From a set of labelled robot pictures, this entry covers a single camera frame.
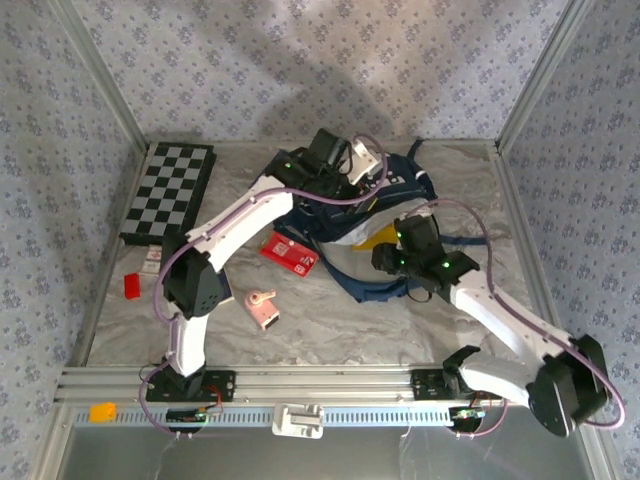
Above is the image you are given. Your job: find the navy blue backpack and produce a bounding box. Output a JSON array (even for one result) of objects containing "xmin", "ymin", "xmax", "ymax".
[{"xmin": 262, "ymin": 137, "xmax": 494, "ymax": 305}]

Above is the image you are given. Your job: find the red pencil pouch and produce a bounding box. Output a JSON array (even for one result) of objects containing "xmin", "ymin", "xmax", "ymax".
[{"xmin": 259, "ymin": 230, "xmax": 320, "ymax": 276}]

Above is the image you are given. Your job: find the pink pencil sharpener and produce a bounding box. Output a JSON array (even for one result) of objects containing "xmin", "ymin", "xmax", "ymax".
[{"xmin": 243, "ymin": 288, "xmax": 281, "ymax": 332}]

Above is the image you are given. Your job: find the yellow notebook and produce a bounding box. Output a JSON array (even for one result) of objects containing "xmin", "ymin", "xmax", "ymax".
[{"xmin": 351, "ymin": 223, "xmax": 397, "ymax": 252}]

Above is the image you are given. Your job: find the black grey chessboard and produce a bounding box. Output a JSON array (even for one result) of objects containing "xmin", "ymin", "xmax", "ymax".
[{"xmin": 118, "ymin": 142, "xmax": 219, "ymax": 247}]

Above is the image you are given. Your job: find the small circuit board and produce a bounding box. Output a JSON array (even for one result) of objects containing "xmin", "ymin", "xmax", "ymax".
[
  {"xmin": 448, "ymin": 405, "xmax": 487, "ymax": 422},
  {"xmin": 166, "ymin": 407, "xmax": 225, "ymax": 427}
]

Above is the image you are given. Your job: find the grey metal panel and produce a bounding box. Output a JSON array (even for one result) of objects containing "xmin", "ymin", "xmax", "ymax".
[{"xmin": 47, "ymin": 422, "xmax": 616, "ymax": 480}]

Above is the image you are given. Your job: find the yellow plastic block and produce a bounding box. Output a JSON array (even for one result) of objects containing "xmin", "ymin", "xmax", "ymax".
[{"xmin": 89, "ymin": 402, "xmax": 117, "ymax": 424}]

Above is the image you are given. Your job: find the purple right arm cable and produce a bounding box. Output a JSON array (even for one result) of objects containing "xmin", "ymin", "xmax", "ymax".
[{"xmin": 407, "ymin": 198, "xmax": 627, "ymax": 442}]

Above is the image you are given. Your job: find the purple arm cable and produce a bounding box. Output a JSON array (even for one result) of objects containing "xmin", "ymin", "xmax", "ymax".
[
  {"xmin": 407, "ymin": 198, "xmax": 627, "ymax": 442},
  {"xmin": 138, "ymin": 133, "xmax": 392, "ymax": 441}
]

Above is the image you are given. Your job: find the aluminium side rail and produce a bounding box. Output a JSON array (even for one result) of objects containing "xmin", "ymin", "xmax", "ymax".
[
  {"xmin": 492, "ymin": 147, "xmax": 589, "ymax": 371},
  {"xmin": 67, "ymin": 142, "xmax": 154, "ymax": 369}
]

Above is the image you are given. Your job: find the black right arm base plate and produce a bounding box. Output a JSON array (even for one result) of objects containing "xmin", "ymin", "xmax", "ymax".
[{"xmin": 410, "ymin": 368, "xmax": 504, "ymax": 401}]

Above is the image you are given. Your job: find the aluminium cross rail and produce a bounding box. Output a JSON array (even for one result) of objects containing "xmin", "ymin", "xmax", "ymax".
[{"xmin": 54, "ymin": 364, "xmax": 599, "ymax": 405}]

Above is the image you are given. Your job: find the grey slotted cable duct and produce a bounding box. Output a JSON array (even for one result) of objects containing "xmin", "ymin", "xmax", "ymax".
[{"xmin": 74, "ymin": 405, "xmax": 506, "ymax": 427}]

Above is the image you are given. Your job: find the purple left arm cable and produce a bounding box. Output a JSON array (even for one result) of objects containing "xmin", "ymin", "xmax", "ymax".
[{"xmin": 138, "ymin": 133, "xmax": 392, "ymax": 441}]

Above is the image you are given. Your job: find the aluminium frame post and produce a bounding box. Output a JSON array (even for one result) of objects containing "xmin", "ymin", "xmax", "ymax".
[
  {"xmin": 493, "ymin": 0, "xmax": 599, "ymax": 157},
  {"xmin": 47, "ymin": 0, "xmax": 154, "ymax": 159}
]

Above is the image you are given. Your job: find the white plastic bracket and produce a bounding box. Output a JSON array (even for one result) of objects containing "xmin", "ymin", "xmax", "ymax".
[{"xmin": 271, "ymin": 402, "xmax": 325, "ymax": 440}]

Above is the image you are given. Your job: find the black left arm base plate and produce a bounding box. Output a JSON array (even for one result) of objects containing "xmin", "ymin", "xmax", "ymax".
[{"xmin": 145, "ymin": 369, "xmax": 237, "ymax": 404}]

